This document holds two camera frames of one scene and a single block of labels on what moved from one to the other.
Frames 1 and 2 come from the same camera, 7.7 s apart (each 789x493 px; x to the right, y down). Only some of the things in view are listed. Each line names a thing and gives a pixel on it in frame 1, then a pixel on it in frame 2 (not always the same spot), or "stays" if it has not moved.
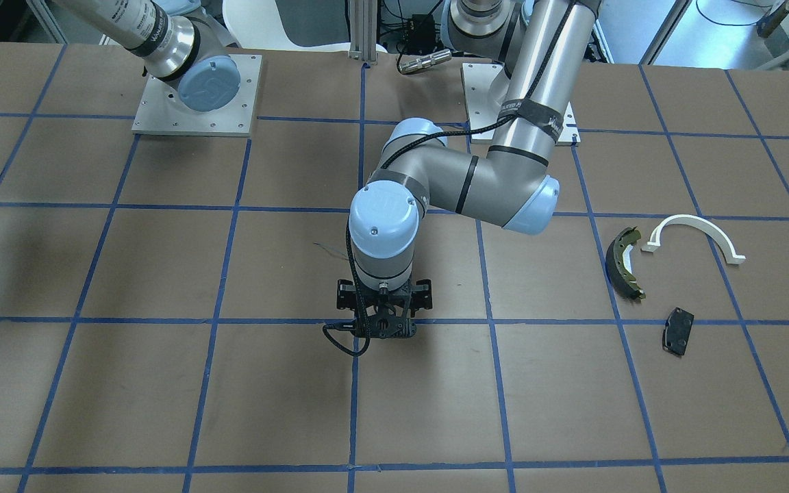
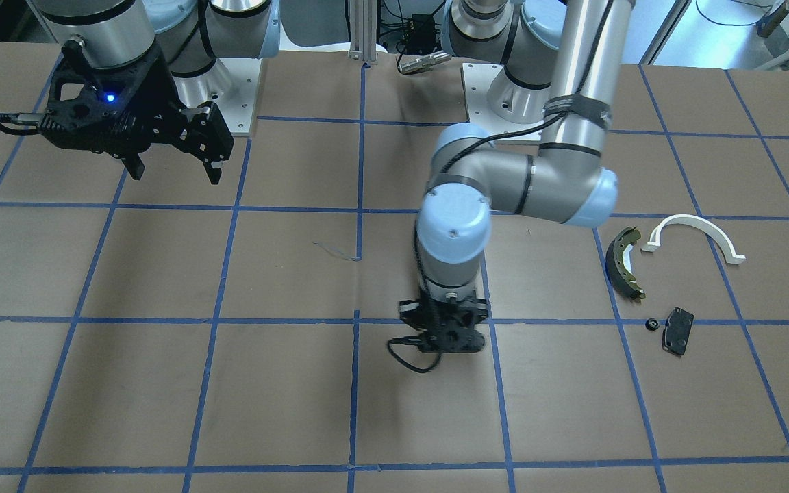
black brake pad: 677,331 stays
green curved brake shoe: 618,262 stays
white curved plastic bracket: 653,241 stays
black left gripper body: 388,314 → 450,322
